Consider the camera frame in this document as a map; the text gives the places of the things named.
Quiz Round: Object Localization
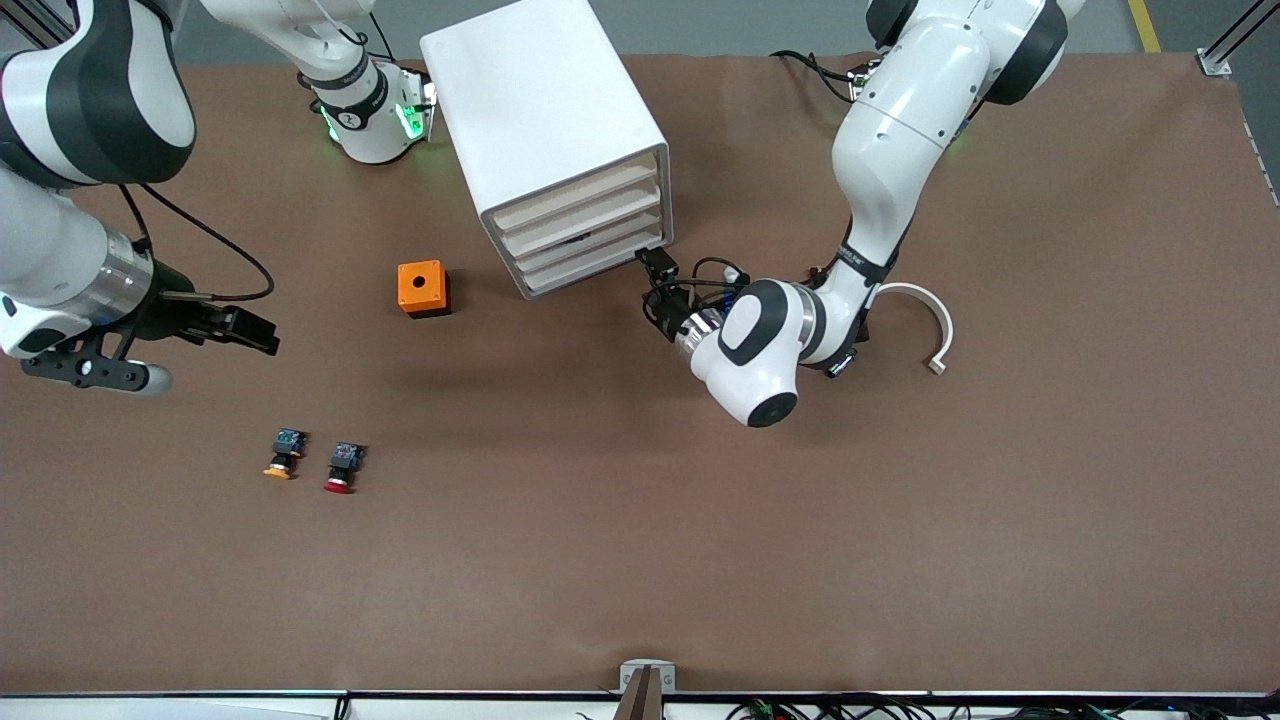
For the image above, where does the white cabinet drawer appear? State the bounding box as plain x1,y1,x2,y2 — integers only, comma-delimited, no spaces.
495,152,661,233
500,180,663,256
520,228,669,296
510,205,666,276

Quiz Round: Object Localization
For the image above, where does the yellow push button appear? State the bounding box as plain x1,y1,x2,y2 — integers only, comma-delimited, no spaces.
263,428,307,482

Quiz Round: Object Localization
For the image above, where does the red push button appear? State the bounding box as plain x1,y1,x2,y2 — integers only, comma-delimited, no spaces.
323,441,366,495

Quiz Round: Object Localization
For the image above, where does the white drawer cabinet shell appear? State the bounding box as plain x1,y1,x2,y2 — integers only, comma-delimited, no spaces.
420,0,674,301

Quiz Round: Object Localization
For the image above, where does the brown paper table cover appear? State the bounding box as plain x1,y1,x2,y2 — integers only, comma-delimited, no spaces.
0,52,1280,695

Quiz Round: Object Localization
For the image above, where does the white table edge strip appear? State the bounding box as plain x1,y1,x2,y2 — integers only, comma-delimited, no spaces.
0,690,1280,720

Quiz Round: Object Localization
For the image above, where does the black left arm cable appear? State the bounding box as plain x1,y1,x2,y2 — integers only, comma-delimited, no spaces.
688,256,753,303

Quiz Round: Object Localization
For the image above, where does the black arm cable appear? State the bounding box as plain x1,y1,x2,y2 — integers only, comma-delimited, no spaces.
688,256,753,303
118,183,275,301

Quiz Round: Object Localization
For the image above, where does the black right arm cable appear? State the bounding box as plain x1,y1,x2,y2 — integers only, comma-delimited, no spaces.
118,183,275,301

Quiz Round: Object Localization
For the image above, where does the orange button enclosure box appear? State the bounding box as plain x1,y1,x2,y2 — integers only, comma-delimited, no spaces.
397,260,452,320

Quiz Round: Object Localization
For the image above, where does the black base power cable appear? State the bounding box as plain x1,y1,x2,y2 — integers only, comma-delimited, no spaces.
770,50,863,101

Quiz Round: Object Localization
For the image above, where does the white curved plastic bracket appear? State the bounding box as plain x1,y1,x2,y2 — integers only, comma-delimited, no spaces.
875,282,955,377

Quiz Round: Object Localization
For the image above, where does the thin black base cable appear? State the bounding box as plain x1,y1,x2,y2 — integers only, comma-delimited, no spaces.
310,0,396,53

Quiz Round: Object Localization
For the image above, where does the aluminium frame profile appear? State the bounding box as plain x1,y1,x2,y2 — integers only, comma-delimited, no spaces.
0,0,76,51
1198,0,1280,77

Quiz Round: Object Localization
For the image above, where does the grey metal camera bracket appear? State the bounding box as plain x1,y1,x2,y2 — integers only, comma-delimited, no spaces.
620,660,677,694

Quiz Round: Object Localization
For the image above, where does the brown camera post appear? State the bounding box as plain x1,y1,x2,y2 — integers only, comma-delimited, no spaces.
614,668,665,720

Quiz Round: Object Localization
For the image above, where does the tangled cable bundle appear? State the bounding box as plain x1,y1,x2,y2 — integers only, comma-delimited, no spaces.
575,695,1280,720

